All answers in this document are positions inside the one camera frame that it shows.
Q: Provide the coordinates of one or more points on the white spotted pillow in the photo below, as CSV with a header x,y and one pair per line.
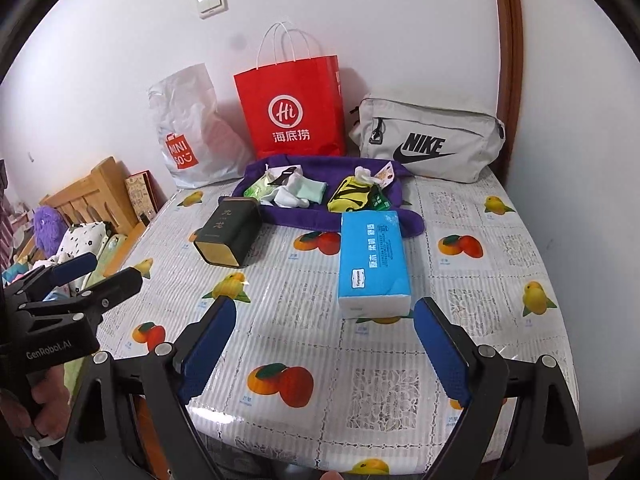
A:
x,y
82,237

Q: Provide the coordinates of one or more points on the purple plush toy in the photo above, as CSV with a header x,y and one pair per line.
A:
x,y
50,227

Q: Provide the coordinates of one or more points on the grey waist bag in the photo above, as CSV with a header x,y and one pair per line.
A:
x,y
450,122

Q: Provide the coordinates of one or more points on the yellow green bedsheet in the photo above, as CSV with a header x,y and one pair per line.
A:
x,y
75,372

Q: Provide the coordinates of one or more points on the green snack packet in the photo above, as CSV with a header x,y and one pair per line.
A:
x,y
384,202

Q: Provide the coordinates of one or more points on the dark green tin box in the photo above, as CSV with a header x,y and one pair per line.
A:
x,y
230,225

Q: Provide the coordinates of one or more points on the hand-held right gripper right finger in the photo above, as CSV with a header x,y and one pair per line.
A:
x,y
442,355

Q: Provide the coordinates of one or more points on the brown picture frame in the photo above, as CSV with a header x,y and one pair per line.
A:
x,y
140,197

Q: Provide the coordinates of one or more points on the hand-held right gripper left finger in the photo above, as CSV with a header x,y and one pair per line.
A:
x,y
207,355

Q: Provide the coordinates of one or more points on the white plastic shopping bag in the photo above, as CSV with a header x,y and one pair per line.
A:
x,y
190,105

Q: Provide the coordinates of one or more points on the green tissue pack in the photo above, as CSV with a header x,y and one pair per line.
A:
x,y
260,187

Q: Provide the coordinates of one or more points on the white wall switch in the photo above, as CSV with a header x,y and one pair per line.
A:
x,y
210,3

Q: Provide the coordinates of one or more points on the white and mint glove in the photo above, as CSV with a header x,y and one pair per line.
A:
x,y
305,190

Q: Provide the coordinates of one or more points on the person's left hand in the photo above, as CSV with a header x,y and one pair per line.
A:
x,y
52,390

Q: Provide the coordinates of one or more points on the blue tissue pack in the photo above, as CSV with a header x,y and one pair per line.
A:
x,y
372,260

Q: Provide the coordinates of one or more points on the fruit printed tablecloth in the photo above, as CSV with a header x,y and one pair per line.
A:
x,y
325,360

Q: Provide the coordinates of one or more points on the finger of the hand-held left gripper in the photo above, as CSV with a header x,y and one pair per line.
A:
x,y
75,267
115,285

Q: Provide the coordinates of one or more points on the purple towel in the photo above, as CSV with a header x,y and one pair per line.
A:
x,y
300,220

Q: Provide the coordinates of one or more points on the wooden bed headboard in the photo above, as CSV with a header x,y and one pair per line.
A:
x,y
100,185

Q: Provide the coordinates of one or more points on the red paper bag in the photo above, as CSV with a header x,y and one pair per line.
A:
x,y
260,90

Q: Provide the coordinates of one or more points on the pale green pillow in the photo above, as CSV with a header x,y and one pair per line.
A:
x,y
112,246

